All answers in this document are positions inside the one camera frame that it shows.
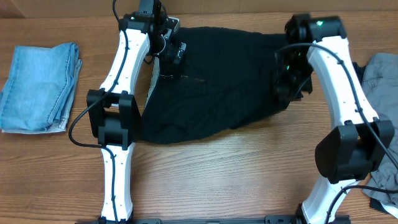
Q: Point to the dark green shorts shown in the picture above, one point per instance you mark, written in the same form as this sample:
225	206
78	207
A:
226	81

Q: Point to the folded light blue jeans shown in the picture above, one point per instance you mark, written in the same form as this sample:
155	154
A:
39	92

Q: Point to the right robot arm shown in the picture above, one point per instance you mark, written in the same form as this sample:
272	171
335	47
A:
358	140

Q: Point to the dark folded garment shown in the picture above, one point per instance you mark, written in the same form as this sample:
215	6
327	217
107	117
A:
379	83

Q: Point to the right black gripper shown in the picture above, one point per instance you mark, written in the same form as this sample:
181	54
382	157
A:
286	86

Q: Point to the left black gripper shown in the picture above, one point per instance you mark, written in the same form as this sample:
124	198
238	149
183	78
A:
170	62

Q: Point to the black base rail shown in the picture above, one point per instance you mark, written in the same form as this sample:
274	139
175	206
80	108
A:
211	221

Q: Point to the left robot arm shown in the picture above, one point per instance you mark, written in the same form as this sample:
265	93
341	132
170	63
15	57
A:
114	116

